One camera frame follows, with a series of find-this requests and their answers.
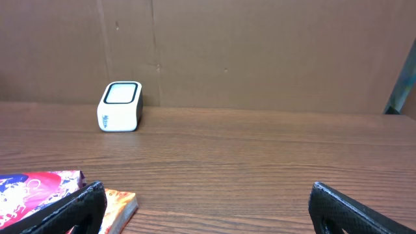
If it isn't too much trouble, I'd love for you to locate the small orange tissue pack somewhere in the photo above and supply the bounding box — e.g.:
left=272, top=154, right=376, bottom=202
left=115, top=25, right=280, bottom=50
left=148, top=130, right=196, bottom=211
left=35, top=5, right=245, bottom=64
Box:
left=98, top=188, right=138, bottom=234

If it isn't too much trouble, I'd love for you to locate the green metal frame post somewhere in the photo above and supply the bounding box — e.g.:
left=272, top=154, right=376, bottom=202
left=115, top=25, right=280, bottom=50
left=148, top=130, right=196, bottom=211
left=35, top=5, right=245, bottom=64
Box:
left=383, top=42, right=415, bottom=114

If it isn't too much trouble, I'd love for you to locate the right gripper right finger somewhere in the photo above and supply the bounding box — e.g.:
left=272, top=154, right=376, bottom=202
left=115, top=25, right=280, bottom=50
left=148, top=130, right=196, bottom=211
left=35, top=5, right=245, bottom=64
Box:
left=308, top=181, right=415, bottom=234

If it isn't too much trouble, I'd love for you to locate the purple red soft package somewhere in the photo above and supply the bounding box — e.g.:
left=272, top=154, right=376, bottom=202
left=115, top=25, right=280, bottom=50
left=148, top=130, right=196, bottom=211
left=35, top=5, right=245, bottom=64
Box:
left=1, top=170, right=86, bottom=229

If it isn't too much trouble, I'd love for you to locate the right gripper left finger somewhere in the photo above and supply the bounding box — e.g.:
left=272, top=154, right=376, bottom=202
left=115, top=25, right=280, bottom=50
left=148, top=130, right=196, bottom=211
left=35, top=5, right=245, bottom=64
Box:
left=1, top=181, right=107, bottom=234

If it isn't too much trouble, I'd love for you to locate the white barcode scanner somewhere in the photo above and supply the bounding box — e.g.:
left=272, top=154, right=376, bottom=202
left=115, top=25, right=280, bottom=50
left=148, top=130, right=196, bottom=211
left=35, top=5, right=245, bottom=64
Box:
left=97, top=81, right=143, bottom=132

